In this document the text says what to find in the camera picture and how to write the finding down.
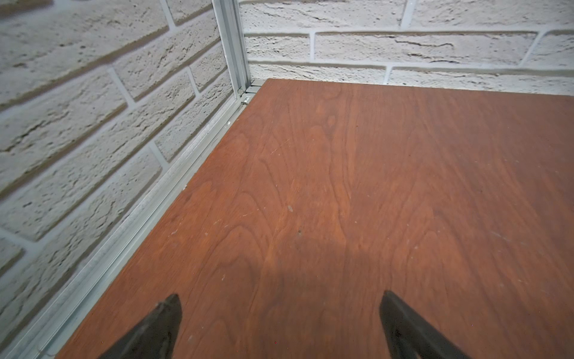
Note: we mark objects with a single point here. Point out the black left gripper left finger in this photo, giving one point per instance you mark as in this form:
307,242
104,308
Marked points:
154,336

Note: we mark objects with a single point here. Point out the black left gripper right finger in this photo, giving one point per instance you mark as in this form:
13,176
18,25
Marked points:
409,335

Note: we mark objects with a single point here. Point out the left aluminium floor rail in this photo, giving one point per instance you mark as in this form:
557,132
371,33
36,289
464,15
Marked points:
47,335

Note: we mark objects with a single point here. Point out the aluminium corner frame post left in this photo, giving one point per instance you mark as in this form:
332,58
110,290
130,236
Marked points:
229,22

